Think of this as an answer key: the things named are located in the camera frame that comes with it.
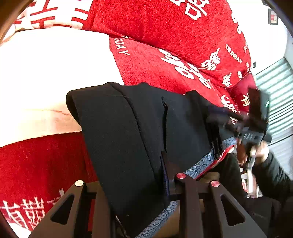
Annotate black sleeve forearm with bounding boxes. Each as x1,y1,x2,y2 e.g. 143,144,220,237
252,152,292,203

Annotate wall picture frame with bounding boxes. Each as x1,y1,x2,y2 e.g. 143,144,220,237
268,8,279,25

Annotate person's right hand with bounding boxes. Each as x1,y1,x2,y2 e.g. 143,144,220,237
237,139,269,167

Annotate black pants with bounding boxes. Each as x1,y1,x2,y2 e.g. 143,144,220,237
66,82,236,237

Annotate red white printed bedspread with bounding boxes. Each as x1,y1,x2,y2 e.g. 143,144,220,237
0,28,241,234

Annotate red printed pillow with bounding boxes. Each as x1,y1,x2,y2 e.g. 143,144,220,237
6,0,252,89

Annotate dark red small cushion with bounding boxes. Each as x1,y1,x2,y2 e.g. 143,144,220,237
227,74,257,114

